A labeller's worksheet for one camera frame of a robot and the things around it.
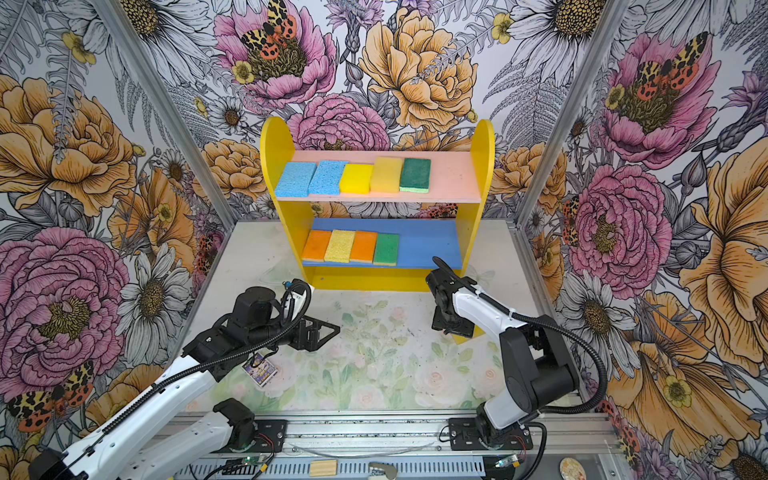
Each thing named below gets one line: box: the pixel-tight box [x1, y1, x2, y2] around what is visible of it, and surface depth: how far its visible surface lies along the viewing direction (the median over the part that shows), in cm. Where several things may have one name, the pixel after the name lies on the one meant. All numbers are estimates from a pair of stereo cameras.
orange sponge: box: [301, 230, 332, 263], surface depth 95 cm
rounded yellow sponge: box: [370, 157, 403, 193], surface depth 74 cm
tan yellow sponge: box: [350, 230, 379, 264], surface depth 97 cm
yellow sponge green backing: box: [373, 233, 400, 267], surface depth 95 cm
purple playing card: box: [242, 353, 278, 387], surface depth 85 cm
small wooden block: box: [309, 459, 338, 477], surface depth 72 cm
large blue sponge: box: [275, 162, 316, 198], surface depth 75 cm
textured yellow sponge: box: [324, 230, 356, 263], surface depth 96 cm
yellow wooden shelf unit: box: [260, 117, 495, 292], surface depth 79 cm
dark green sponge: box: [400, 158, 431, 194], surface depth 75 cm
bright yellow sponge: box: [340, 164, 374, 195], surface depth 73 cm
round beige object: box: [558, 457, 588, 480], surface depth 71 cm
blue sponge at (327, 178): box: [308, 160, 349, 195], surface depth 75 cm
